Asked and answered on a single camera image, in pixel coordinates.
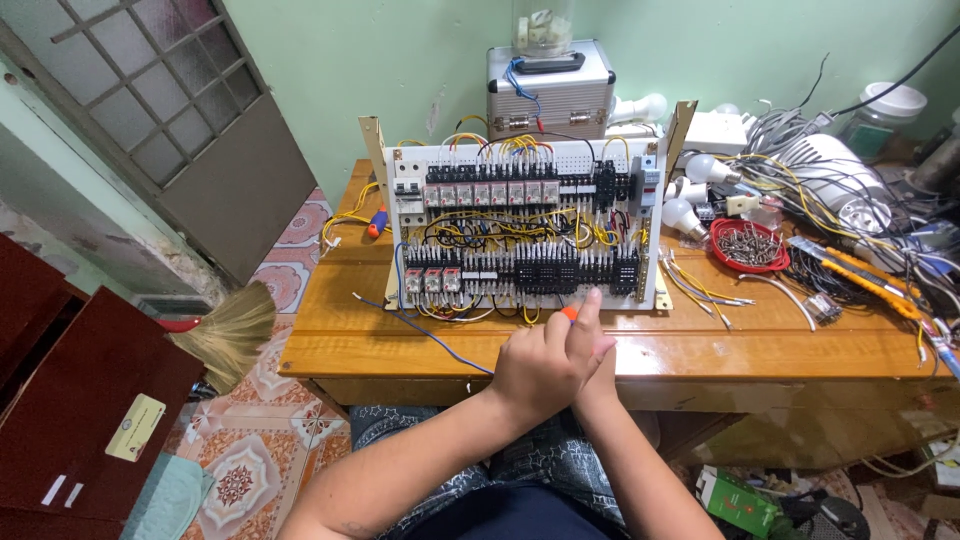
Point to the person's left hand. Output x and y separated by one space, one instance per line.
540 367

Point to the person's right hand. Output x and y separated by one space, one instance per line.
604 375

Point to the person's patterned blue clothing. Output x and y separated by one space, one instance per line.
525 480

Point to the white electrical relay panel board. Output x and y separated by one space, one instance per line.
525 217

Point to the white light bulb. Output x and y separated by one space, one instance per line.
686 189
681 216
637 109
709 169

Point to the green cardboard box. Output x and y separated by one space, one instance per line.
739 501

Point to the red bowl of screws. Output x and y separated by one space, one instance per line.
748 245

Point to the orange and blue screwdriver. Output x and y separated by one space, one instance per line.
377 223

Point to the white plug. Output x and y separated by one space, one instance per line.
741 205

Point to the clear plastic relay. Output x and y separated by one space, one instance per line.
823 308

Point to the white plastic box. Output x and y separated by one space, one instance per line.
712 133

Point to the silver aluminium case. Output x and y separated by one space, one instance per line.
551 94

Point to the yellow utility knife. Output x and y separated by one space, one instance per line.
874 281

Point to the straw broom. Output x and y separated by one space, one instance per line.
229 334

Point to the clear glass jar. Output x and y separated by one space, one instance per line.
542 26

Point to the jar with white lid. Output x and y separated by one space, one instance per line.
881 112

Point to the teal cloth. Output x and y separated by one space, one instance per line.
169 499

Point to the grey door with glass panes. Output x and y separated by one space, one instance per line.
172 105

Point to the dark red wooden cabinet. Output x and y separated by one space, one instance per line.
75 390

